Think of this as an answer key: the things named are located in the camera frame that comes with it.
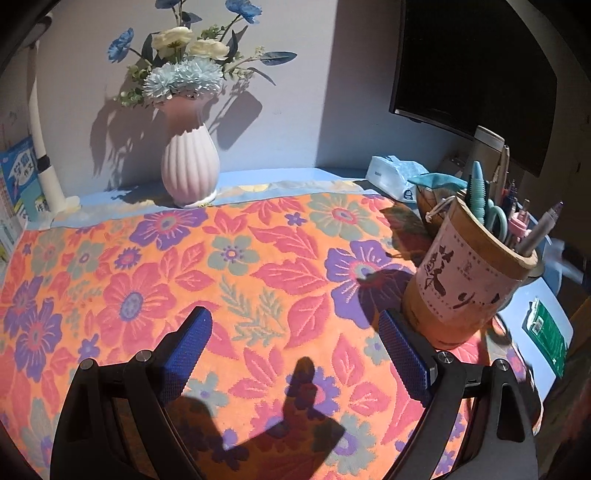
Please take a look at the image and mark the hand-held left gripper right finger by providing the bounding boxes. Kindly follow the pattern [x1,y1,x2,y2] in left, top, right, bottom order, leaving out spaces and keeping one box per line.
[378,308,541,480]

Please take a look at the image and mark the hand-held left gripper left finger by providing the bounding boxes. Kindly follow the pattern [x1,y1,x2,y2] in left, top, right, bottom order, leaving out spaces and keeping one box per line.
[51,305,214,480]

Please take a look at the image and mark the teal towel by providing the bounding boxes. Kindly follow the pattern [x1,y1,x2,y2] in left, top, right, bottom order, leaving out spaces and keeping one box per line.
[406,172,469,190]

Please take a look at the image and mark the bamboo pen holder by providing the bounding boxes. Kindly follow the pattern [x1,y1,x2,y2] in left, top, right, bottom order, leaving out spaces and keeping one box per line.
[401,196,540,352]

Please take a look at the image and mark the orange floral blanket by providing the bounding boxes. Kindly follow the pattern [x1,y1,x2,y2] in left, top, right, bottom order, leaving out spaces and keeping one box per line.
[0,191,543,480]

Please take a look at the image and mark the green packet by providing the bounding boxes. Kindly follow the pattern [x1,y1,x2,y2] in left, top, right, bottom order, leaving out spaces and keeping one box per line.
[523,298,568,379]

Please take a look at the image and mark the light blue plastic object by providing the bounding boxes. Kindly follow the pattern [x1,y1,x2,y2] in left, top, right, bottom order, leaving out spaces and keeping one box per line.
[538,236,591,289]

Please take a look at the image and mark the bunch of pens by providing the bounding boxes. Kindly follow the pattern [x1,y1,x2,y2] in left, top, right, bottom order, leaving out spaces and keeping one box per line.
[466,161,566,254]

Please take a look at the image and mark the white blue tissue pack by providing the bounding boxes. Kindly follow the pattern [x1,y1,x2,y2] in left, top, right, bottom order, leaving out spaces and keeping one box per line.
[366,155,428,204]

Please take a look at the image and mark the pink ribbed vase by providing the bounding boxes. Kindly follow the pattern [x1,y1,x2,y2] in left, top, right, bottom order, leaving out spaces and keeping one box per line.
[161,95,221,208]

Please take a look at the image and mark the white desk lamp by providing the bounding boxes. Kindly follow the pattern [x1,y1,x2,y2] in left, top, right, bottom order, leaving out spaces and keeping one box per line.
[18,14,81,217]

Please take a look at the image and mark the beige cylinder bottle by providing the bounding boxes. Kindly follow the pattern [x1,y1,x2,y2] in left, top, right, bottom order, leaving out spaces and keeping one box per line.
[473,126,509,176]

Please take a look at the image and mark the row of books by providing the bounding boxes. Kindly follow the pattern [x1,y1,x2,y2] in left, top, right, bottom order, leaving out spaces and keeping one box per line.
[0,136,40,264]

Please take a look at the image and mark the artificial flower bouquet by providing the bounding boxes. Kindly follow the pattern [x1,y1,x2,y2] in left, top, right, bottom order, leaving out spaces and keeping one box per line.
[107,0,298,108]

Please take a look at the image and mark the black monitor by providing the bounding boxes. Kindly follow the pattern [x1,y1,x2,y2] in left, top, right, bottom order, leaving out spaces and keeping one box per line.
[389,0,559,178]

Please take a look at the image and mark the teal handled scissors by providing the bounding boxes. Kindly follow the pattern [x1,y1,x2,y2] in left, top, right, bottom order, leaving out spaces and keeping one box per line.
[482,198,509,241]

